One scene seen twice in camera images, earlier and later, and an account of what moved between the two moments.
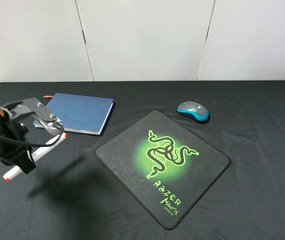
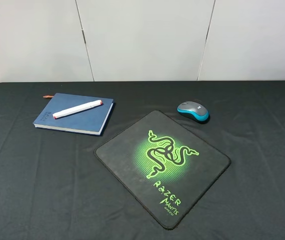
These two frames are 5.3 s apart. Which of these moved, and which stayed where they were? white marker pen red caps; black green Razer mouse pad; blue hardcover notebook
Moved: white marker pen red caps
Stayed: black green Razer mouse pad; blue hardcover notebook
